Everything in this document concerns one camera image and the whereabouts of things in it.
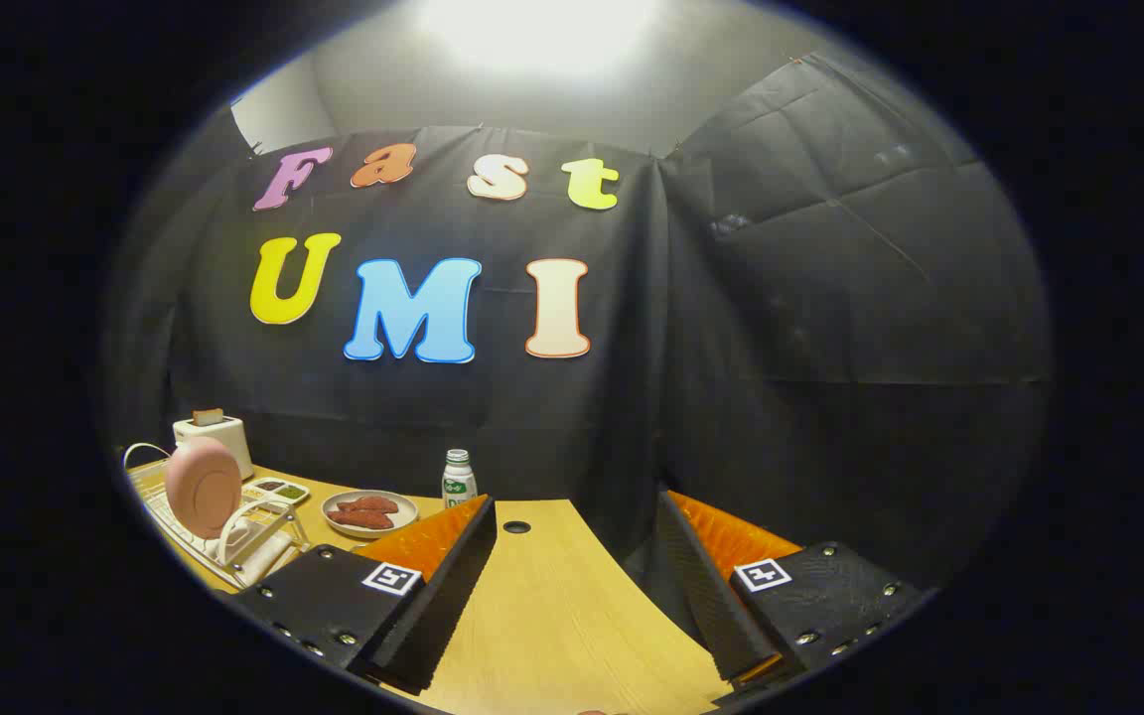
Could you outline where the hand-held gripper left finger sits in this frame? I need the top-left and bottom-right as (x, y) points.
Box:
(229, 494), (499, 696)

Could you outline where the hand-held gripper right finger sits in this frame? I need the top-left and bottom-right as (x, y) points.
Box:
(653, 487), (930, 701)

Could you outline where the white wire dish rack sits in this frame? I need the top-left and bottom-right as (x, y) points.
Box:
(123, 443), (313, 592)

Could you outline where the pink plate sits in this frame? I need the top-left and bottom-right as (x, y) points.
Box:
(165, 437), (243, 540)

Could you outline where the beige oval plate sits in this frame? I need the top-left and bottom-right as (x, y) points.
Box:
(321, 490), (420, 540)

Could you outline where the white green-label drink bottle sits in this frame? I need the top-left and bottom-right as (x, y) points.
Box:
(442, 449), (479, 509)

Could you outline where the white divided bean tray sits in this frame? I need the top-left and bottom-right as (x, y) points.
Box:
(242, 477), (312, 505)

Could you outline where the white toaster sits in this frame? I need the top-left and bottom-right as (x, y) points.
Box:
(173, 415), (255, 481)

